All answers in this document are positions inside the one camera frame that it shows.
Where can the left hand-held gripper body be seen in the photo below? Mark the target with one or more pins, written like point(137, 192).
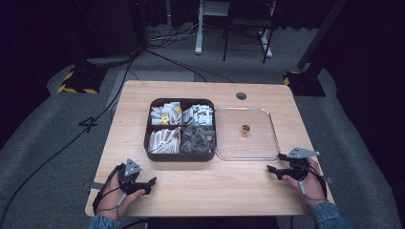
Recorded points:
point(131, 168)

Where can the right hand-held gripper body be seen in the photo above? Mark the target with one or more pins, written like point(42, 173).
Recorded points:
point(299, 165)

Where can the person's right hand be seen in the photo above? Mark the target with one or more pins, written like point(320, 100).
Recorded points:
point(310, 187)

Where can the person's left hand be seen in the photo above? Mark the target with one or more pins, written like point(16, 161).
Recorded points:
point(111, 200)

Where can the brown divided storage box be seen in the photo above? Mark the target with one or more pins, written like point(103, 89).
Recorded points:
point(149, 149)

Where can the grey tape tab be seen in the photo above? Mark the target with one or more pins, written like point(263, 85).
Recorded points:
point(328, 180)
point(94, 185)

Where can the clear plastic tray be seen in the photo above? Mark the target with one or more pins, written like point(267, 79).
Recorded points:
point(245, 143)

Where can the pile of white brown sticks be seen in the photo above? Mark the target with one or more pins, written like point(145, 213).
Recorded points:
point(164, 141)

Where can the pile of clear tea bags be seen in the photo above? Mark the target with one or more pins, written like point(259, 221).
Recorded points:
point(197, 140)

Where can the pile of white yellow packets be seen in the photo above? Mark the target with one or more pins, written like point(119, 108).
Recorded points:
point(166, 115)

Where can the black yellow striped stand base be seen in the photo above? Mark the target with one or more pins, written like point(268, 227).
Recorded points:
point(304, 84)
point(83, 81)

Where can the pile of white dark-print packets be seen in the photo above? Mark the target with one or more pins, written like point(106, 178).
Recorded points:
point(200, 114)

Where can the white desk leg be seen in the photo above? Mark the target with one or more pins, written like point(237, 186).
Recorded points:
point(266, 44)
point(199, 31)

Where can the black metal chair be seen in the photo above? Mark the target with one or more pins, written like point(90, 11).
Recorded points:
point(248, 22)

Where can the dark slanted stand post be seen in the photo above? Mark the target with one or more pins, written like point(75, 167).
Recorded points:
point(321, 33)

